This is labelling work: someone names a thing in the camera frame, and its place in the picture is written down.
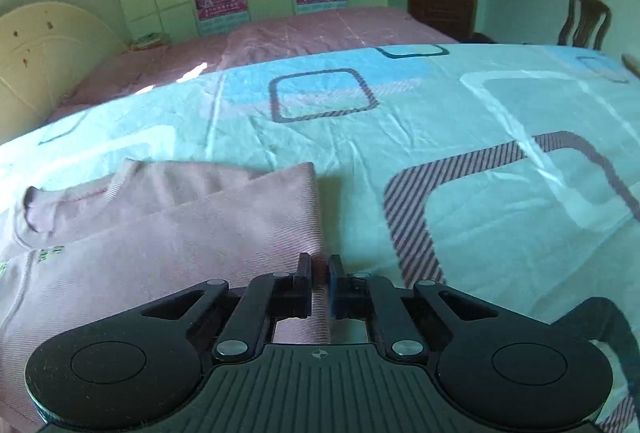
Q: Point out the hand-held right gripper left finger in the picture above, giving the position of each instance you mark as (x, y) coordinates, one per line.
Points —
(303, 285)

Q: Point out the light blue patterned bed sheet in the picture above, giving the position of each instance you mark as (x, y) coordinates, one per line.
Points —
(450, 138)

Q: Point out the pink bed cover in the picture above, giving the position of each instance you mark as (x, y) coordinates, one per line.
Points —
(300, 38)

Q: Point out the stack of papers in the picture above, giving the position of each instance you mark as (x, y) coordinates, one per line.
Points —
(147, 40)

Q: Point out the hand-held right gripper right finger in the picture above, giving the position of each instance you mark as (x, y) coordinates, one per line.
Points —
(334, 298)

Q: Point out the dark wooden chair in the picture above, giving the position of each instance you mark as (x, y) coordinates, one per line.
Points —
(582, 20)

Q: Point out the pink knit sweater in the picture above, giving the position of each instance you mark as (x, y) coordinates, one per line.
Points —
(165, 238)

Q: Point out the cream headboard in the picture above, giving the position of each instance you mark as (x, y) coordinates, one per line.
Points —
(45, 58)

